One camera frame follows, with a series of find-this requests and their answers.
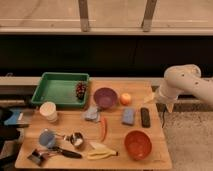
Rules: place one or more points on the grey-blue crumpled cloth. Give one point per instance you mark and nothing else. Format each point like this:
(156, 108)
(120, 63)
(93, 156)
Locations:
(92, 114)

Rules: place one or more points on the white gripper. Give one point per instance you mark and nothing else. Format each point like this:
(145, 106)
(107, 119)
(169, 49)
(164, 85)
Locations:
(164, 94)

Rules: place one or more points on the yellow banana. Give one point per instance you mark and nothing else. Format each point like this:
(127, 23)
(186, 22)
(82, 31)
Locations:
(101, 153)

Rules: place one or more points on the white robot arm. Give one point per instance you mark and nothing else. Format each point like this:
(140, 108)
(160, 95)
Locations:
(181, 79)

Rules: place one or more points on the red-orange bowl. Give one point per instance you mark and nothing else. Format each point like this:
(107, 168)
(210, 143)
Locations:
(137, 144)

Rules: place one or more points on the blue and black device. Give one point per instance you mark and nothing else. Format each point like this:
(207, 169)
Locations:
(20, 116)

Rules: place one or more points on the blue sponge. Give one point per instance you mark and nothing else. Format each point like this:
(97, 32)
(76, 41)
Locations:
(128, 116)

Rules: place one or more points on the blue measuring cup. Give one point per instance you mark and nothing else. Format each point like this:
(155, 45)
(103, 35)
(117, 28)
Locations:
(47, 139)

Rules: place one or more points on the black rectangular remote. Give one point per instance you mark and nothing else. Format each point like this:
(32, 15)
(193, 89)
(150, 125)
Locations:
(145, 117)

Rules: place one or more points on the white paper cup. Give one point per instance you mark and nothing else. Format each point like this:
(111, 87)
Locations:
(48, 110)

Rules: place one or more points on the green plastic tray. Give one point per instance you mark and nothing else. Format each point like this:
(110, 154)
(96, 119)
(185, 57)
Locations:
(60, 88)

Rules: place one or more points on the dark red grape bunch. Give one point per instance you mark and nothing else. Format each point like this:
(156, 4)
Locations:
(81, 88)

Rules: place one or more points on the purple bowl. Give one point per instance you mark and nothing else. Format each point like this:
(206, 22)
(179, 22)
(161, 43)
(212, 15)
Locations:
(105, 98)

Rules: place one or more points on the orange apple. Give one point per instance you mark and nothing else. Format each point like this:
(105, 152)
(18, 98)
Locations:
(125, 99)

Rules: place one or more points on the metal cup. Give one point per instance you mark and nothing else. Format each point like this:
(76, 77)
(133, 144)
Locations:
(77, 139)

